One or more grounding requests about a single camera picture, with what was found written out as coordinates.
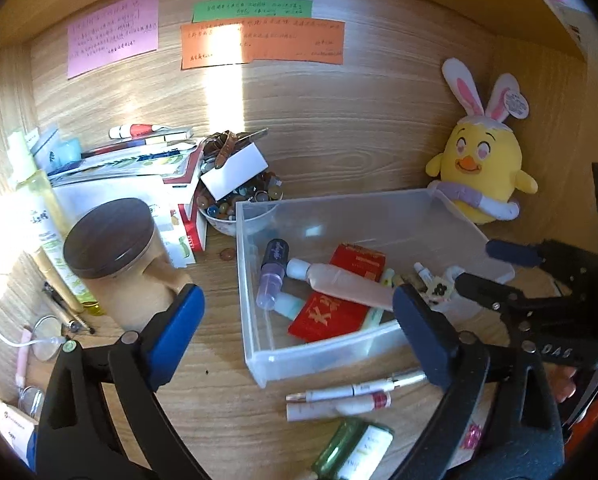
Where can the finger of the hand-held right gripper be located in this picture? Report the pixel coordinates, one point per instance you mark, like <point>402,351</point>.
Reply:
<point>511,252</point>
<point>489,292</point>

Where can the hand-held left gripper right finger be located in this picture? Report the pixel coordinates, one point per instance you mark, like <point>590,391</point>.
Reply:
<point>424,330</point>

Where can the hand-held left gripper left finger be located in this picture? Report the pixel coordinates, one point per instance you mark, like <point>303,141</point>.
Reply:
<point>179,330</point>

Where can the white item with black flower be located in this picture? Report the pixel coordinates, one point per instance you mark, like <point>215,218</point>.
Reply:
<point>440,287</point>

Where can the clear plastic storage box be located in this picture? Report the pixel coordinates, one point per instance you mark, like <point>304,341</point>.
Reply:
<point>359,260</point>

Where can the long red packet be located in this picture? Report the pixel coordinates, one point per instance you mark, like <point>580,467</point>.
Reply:
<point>329,317</point>

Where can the person's right hand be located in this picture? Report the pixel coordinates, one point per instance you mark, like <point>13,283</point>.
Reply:
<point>564,385</point>

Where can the small white tube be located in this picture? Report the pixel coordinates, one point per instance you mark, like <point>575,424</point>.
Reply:
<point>424,272</point>

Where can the white silver pen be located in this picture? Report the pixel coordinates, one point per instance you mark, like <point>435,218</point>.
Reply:
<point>359,386</point>

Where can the white box with green print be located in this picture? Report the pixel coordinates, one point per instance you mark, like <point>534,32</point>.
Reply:
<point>174,237</point>

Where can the pink bottle with white cap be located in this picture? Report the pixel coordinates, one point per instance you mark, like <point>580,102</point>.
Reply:
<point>344,282</point>

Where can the small red box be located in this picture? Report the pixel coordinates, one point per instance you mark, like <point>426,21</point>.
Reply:
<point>358,262</point>

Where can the yellow chick plush toy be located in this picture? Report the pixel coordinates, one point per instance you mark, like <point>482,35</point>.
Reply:
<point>479,160</point>

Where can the beige mug with dark lid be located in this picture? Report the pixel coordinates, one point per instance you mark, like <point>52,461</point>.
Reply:
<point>114,255</point>

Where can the red white medicine box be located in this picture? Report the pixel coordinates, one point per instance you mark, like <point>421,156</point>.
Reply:
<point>194,227</point>

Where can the purple spray bottle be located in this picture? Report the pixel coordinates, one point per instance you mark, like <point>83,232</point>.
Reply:
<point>274,270</point>

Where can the black pen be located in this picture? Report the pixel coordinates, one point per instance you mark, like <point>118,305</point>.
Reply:
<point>66,307</point>

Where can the bowl of colourful beads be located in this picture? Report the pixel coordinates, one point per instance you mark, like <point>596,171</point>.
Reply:
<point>229,210</point>

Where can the small round mirror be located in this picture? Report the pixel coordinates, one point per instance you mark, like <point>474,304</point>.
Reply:
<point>48,337</point>

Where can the green glass bottle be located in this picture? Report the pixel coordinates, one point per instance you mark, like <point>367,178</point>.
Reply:
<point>351,447</point>

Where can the pink pen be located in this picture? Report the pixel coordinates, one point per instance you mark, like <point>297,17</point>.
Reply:
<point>23,360</point>

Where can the small glass jar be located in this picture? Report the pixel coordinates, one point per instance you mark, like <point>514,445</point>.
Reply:
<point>30,402</point>

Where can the white card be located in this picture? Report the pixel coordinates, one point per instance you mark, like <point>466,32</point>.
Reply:
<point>234,170</point>

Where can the yellow green spray bottle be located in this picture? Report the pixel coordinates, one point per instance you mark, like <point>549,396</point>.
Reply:
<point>46,220</point>

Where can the stack of papers and books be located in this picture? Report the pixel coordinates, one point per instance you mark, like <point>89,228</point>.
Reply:
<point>129,162</point>

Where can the white carton box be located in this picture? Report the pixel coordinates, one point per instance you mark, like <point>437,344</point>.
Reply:
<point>16,432</point>

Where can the light blue packet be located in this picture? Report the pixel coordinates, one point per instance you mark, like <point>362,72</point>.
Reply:
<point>65,152</point>

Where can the orange paper note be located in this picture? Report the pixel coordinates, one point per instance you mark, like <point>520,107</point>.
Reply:
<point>261,42</point>

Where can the pink paper note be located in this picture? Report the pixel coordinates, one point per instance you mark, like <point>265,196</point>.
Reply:
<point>113,32</point>

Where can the green paper note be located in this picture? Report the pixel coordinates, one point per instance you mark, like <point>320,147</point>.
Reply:
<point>251,10</point>

